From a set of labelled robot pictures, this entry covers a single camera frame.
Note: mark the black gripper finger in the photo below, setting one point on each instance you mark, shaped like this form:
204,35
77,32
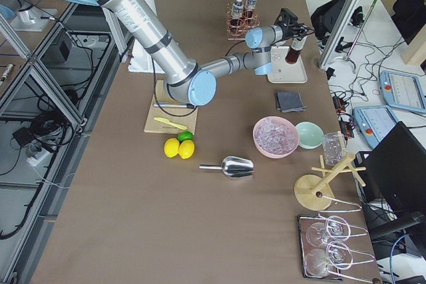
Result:
301,31

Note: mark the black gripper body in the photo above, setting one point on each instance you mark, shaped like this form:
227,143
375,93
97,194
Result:
291,31

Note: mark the tea bottle white cap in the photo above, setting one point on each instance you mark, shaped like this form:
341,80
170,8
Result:
295,49

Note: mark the copper wire bottle basket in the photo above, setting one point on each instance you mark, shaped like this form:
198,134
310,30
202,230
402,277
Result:
243,27

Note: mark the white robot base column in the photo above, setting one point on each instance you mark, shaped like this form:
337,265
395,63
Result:
141,60

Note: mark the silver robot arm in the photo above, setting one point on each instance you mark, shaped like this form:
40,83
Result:
186,81

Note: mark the white rabbit tray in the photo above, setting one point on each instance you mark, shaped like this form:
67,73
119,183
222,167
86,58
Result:
283,72

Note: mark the grey folded cloth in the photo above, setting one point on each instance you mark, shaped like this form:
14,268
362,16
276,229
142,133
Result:
289,102

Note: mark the green bowl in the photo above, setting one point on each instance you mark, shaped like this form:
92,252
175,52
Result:
310,135

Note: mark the pink bowl of ice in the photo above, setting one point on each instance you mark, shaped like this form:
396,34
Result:
275,137

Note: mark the glass mug on stand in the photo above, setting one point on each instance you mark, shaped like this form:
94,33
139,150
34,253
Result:
333,148

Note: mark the blue teach pendant near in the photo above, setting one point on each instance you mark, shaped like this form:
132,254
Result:
374,122

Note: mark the blue teach pendant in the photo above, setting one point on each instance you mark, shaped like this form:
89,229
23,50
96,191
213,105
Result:
402,91
374,122

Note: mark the blue teach pendant far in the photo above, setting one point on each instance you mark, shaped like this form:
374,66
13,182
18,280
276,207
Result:
402,91

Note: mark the yellow plastic knife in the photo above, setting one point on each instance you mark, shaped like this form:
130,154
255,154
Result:
170,123

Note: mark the steel muddler rod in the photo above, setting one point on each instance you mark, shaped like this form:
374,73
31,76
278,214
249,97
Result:
172,105

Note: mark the steel ice scoop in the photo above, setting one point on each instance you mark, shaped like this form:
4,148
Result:
233,167

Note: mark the bamboo cutting board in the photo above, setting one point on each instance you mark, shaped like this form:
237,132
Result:
182,116

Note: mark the green lime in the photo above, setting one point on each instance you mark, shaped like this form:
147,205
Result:
183,136

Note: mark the wooden cup tree stand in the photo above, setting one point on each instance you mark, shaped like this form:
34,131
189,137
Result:
314,192

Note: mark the yellow lemon near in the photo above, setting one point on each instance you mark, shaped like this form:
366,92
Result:
186,149

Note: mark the yellow lemon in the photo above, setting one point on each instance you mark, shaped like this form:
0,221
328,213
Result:
171,147
186,149

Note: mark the black monitor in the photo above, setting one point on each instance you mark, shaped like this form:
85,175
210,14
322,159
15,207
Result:
397,167

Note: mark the yellow lemon far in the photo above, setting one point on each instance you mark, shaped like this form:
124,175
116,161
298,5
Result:
171,147

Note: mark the upturned wine glass far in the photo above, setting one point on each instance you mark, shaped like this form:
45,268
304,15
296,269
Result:
332,228

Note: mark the upturned wine glass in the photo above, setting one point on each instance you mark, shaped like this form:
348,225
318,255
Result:
328,262
332,228

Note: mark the black tray glass rack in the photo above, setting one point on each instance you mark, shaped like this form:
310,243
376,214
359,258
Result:
359,257

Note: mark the upturned wine glass near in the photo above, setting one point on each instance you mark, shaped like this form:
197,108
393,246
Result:
328,262

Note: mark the aluminium frame post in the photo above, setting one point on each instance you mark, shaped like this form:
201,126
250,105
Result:
337,32

